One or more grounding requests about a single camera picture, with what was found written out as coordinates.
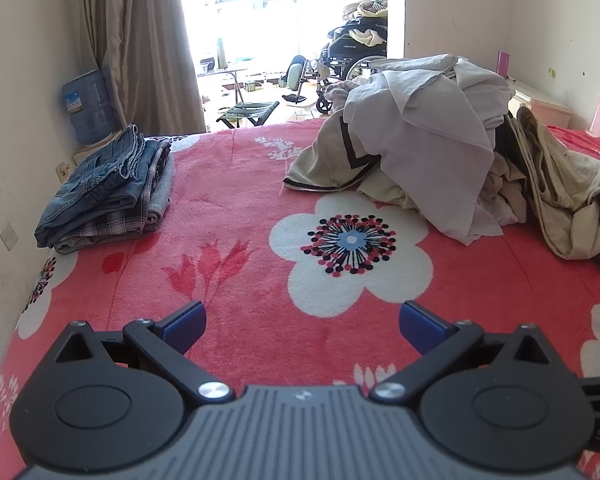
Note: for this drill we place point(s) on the cream garment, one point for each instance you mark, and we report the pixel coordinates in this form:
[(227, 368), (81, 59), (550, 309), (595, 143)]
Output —
[(505, 190)]

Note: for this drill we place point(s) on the wall outlet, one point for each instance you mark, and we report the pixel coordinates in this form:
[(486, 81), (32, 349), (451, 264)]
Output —
[(64, 171)]

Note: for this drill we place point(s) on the red floral blanket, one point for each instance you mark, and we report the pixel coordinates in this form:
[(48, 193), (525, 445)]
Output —
[(230, 200)]

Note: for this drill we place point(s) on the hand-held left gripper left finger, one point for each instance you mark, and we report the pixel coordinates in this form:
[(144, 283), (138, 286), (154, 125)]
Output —
[(185, 327)]

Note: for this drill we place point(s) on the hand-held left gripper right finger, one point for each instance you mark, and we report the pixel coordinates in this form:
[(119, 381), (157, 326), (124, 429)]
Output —
[(420, 327)]

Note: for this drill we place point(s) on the wall switch plate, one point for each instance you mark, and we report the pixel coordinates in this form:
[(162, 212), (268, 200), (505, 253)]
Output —
[(9, 236)]

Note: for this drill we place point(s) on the checked garment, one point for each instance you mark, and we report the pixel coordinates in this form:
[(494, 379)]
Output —
[(337, 94)]

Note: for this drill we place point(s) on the green folding stool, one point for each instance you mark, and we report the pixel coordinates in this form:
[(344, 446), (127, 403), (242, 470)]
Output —
[(245, 110)]

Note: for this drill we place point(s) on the khaki garment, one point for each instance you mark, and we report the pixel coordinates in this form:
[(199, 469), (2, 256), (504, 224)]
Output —
[(565, 195)]

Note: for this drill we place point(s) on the small folding table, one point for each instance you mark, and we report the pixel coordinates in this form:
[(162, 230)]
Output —
[(220, 72)]

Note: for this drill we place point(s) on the pink bedside cabinet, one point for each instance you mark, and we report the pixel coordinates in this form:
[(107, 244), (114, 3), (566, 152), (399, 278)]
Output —
[(540, 105)]

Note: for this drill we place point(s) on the folded blue jeans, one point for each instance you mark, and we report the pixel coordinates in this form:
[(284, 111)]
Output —
[(100, 180)]

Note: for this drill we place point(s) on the blue water jug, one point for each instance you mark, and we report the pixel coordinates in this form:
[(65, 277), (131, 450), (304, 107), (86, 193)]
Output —
[(87, 105)]

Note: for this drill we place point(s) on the black wheelchair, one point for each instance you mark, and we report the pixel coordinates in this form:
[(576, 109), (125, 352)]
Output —
[(345, 55)]

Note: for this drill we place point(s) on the magenta box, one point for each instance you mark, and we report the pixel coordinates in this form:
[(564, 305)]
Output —
[(503, 64)]

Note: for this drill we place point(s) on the white button shirt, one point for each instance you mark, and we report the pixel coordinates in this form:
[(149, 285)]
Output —
[(420, 135)]

